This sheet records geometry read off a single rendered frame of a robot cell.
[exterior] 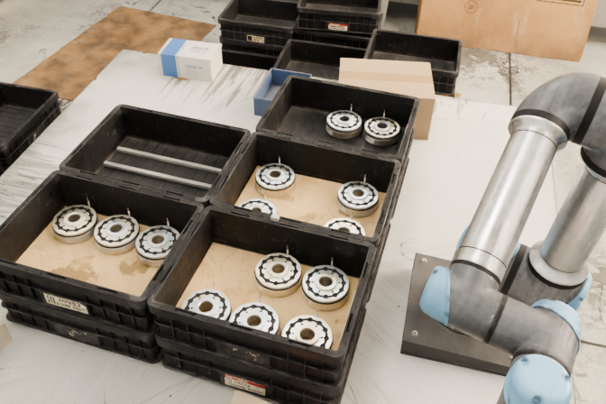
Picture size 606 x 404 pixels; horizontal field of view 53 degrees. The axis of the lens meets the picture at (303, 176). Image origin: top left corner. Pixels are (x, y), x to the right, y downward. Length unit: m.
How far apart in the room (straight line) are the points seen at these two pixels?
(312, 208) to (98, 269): 0.53
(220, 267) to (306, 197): 0.31
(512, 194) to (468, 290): 0.17
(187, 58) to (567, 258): 1.49
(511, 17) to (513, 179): 3.15
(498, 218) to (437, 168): 0.98
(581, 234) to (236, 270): 0.72
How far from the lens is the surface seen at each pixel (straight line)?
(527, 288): 1.34
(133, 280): 1.43
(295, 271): 1.37
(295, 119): 1.85
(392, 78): 2.01
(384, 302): 1.53
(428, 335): 1.43
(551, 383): 0.84
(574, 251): 1.26
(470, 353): 1.44
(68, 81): 3.78
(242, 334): 1.19
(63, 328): 1.50
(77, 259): 1.51
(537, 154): 1.02
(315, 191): 1.60
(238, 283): 1.39
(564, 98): 1.06
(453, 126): 2.11
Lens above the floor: 1.90
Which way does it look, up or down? 41 degrees down
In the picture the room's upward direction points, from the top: 1 degrees clockwise
